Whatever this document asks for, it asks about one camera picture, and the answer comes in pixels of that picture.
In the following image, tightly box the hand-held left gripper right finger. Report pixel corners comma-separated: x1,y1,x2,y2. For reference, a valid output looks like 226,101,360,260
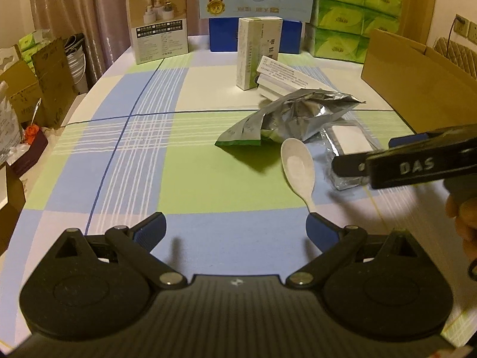
285,212,425,289

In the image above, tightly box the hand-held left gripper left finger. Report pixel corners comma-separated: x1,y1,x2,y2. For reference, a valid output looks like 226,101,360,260
51,212,187,290

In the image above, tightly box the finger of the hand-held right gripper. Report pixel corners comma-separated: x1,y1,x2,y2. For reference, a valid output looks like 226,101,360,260
331,152,371,178
388,124,477,150

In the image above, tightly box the clear-wrapped white pad packet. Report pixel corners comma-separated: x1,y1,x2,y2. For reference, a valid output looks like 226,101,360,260
321,121,373,192

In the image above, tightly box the plaid cloth desktop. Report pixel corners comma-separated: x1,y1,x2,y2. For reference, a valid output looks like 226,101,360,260
0,34,477,347

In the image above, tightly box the person's right hand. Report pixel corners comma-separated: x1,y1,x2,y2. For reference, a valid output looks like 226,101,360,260
446,193,477,262

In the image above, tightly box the white plastic spoon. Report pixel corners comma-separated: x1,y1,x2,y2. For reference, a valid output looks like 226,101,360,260
280,138,318,215

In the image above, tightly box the large open cardboard box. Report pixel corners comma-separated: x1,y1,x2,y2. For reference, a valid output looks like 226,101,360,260
361,28,477,135

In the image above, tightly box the silver foil bag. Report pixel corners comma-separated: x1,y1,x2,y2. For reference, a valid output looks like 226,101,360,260
215,89,368,147

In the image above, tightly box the beige quilted chair back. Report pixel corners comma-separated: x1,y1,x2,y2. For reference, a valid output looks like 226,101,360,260
432,36,477,79

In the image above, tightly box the white flat carton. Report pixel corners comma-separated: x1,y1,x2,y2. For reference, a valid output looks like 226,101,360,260
256,55,336,101

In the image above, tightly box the green tissue multipack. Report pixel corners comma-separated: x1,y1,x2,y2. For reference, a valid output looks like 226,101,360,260
307,0,404,64

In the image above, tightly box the dark red box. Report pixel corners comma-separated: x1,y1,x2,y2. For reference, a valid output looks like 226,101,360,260
11,129,49,174

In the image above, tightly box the green and white medicine box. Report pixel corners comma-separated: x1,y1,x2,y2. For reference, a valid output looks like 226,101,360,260
236,17,283,91

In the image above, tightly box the crinkled clear plastic bag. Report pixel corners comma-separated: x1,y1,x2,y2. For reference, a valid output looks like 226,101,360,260
0,82,23,165

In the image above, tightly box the brown cardboard box with flap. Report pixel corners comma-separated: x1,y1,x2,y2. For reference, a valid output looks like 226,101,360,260
32,37,77,127

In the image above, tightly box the dark blue box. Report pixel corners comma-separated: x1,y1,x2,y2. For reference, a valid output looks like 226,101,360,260
209,17,302,53

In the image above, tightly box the beige product box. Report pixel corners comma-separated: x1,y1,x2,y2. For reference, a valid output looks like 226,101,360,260
125,0,189,65

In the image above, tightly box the small green tissue pack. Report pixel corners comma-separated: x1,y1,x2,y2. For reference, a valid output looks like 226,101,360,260
18,32,49,62

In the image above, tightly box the beige curtain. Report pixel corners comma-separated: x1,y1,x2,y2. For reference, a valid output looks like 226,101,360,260
28,0,209,83

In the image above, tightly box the wall socket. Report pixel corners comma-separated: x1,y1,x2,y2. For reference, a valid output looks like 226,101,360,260
453,13,477,43

